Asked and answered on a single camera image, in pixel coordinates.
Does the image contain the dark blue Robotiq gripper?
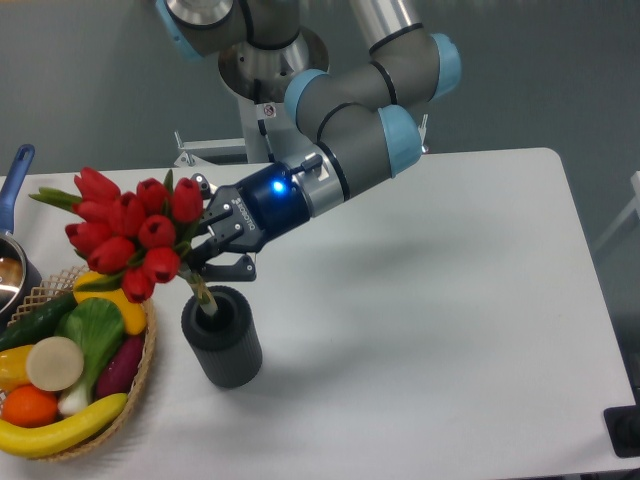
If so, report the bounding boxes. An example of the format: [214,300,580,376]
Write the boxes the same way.
[186,165,311,281]

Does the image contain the red tulip bouquet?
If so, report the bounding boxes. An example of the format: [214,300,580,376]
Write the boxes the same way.
[30,167,219,318]

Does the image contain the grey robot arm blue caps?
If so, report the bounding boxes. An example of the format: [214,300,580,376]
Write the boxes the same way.
[156,1,461,282]

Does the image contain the dark grey ribbed vase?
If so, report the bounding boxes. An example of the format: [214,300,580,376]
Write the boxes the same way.
[181,286,263,389]

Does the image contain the yellow squash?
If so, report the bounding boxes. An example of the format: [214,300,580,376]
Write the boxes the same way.
[72,271,147,336]

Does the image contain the green bok choy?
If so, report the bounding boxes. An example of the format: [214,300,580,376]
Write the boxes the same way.
[56,298,124,417]

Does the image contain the purple sweet potato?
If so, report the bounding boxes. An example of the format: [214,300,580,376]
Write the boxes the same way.
[94,336,144,399]

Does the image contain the dark green cucumber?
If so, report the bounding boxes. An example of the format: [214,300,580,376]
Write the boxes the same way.
[1,292,77,351]

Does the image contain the beige round disc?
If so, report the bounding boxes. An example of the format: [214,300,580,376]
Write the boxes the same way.
[26,336,84,392]

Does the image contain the woven wicker basket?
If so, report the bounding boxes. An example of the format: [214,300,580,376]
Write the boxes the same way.
[8,266,157,462]

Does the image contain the yellow bell pepper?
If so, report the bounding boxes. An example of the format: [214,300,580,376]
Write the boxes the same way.
[0,344,34,392]

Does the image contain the orange fruit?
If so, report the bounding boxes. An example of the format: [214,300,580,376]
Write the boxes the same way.
[1,385,58,428]

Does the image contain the yellow banana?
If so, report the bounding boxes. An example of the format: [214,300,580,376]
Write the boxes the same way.
[1,393,128,459]

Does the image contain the white furniture piece right edge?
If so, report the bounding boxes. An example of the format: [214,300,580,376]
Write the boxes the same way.
[596,171,639,249]

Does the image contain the black device at table edge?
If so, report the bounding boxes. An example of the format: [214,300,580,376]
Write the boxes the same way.
[603,405,639,458]

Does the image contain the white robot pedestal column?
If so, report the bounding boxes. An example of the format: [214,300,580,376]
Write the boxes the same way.
[237,96,303,163]

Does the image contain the black cable on pedestal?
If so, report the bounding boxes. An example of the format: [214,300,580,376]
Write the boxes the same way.
[252,78,277,164]

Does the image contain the blue handled saucepan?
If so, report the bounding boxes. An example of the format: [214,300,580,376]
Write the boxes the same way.
[1,144,41,329]

